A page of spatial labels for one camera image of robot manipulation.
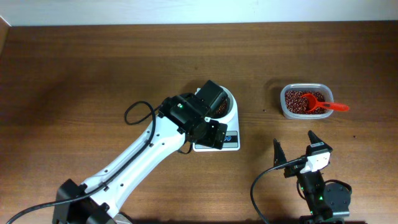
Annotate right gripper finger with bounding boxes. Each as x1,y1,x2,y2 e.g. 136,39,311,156
273,139,287,168
308,130,323,146

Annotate orange measuring scoop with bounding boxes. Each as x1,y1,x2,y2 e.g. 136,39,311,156
302,93,349,112

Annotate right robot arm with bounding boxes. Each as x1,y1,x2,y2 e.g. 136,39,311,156
273,131,352,223

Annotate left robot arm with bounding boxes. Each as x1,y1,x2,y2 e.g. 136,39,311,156
52,80,234,223

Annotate red beans in bowl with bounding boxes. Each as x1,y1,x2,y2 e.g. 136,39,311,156
213,98,228,119

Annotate white round bowl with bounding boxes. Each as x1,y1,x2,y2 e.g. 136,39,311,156
206,85,236,123

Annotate white digital kitchen scale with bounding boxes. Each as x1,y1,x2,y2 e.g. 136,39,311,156
193,97,241,152

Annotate red beans in container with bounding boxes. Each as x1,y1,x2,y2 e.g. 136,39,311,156
285,90,326,114

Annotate clear plastic container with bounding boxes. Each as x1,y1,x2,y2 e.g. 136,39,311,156
280,83,333,119

